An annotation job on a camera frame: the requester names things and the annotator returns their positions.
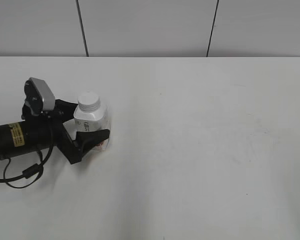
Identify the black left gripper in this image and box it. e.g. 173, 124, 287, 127
21, 99, 110, 165

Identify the white square drink bottle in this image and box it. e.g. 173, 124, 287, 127
73, 91, 112, 152

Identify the white round bottle cap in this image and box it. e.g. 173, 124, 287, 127
77, 91, 101, 112

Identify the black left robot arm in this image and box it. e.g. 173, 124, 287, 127
0, 99, 110, 164

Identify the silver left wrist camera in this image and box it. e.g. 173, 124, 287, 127
24, 77, 56, 116

